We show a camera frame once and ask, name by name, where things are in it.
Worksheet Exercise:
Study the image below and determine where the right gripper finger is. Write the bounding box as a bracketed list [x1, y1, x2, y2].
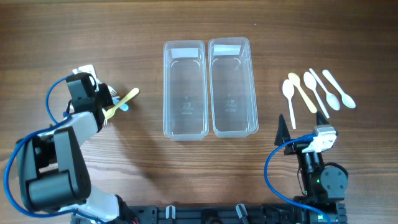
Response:
[316, 111, 330, 126]
[274, 114, 291, 146]

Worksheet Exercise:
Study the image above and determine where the light blue plastic fork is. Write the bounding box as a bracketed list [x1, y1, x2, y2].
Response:
[113, 98, 129, 111]

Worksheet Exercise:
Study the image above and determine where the yellow plastic fork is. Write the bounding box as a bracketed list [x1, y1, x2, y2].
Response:
[104, 88, 140, 120]

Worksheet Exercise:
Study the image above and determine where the white fork handle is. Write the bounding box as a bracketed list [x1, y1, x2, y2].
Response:
[96, 79, 118, 97]

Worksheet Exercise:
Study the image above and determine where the white fork diagonal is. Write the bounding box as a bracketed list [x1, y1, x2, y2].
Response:
[103, 119, 109, 128]

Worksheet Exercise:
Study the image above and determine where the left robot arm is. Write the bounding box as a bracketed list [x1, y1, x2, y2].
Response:
[12, 73, 123, 223]

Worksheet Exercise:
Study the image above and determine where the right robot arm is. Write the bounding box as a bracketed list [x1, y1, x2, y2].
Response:
[264, 112, 349, 223]

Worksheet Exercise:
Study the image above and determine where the right clear plastic container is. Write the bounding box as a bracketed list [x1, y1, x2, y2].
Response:
[208, 37, 259, 138]

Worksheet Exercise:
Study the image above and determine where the clear plastic container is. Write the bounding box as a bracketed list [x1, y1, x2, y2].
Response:
[208, 37, 259, 138]
[163, 40, 209, 141]

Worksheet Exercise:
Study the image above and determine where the left clear plastic container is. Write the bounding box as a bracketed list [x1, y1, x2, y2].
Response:
[163, 40, 209, 141]

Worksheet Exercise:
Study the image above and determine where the translucent white spoon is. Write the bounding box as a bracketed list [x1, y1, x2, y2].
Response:
[309, 68, 340, 111]

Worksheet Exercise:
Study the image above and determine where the white spoon far right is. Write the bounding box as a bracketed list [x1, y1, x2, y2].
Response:
[322, 70, 356, 109]

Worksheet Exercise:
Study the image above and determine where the white spoon middle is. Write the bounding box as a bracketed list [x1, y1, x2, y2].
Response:
[303, 72, 330, 118]

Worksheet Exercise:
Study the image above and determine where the white spoon far left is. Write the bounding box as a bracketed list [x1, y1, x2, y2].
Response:
[282, 79, 297, 129]

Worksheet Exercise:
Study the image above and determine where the yellow plastic spoon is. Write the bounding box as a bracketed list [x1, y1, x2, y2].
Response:
[288, 72, 317, 113]

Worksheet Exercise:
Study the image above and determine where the right blue cable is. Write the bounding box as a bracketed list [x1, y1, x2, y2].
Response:
[264, 133, 333, 224]

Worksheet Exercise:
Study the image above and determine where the blue cable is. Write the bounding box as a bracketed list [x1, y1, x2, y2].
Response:
[264, 133, 333, 224]
[2, 73, 106, 224]

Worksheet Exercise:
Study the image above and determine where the left blue cable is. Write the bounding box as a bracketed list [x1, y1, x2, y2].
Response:
[2, 73, 106, 224]

